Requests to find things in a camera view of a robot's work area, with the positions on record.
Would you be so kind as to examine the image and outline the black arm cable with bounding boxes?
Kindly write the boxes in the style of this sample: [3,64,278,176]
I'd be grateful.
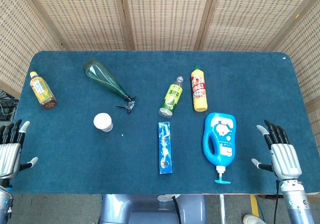
[273,179,281,224]

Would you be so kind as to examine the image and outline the blue toothpaste box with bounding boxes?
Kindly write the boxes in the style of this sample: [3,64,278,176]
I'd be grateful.
[158,121,173,175]

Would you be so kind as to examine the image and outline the blue carpet table cover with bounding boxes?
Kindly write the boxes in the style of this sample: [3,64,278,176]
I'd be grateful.
[11,50,316,195]

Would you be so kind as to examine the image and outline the white paper cup blue flowers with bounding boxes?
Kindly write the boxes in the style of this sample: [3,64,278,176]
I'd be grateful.
[93,112,114,133]

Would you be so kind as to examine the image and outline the white shoe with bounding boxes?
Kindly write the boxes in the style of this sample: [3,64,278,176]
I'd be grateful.
[242,214,267,224]

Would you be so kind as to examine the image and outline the black cable bundle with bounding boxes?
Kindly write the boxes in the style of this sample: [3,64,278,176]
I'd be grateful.
[0,88,20,122]

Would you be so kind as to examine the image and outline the yellow label tea bottle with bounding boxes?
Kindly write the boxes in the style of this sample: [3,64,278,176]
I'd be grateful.
[29,71,58,110]

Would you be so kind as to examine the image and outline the woven folding screen panel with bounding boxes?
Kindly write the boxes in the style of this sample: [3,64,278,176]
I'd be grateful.
[193,0,320,52]
[0,0,63,100]
[112,0,225,52]
[14,0,135,52]
[268,0,320,157]

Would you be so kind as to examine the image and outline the blue detergent jug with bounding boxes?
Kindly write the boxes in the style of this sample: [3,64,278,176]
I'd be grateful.
[203,112,237,185]

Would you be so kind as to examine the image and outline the yellow bottle red label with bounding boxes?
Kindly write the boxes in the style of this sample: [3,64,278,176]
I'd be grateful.
[190,65,209,113]

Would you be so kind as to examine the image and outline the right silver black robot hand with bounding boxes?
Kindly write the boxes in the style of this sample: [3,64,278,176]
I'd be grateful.
[251,119,303,180]

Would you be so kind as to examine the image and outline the green label clear bottle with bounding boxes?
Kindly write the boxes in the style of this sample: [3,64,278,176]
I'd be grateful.
[157,75,185,119]

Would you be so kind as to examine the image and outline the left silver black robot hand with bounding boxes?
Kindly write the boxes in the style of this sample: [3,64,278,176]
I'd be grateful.
[0,119,39,179]

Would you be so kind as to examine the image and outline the green spray bottle black trigger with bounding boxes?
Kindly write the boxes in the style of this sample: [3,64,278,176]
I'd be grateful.
[82,58,138,114]

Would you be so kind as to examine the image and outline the black torso cable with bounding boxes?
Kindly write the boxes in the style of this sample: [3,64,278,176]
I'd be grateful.
[171,195,183,224]

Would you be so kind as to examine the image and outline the grey blue robot torso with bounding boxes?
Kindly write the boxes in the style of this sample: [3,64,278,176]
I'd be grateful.
[99,193,208,224]

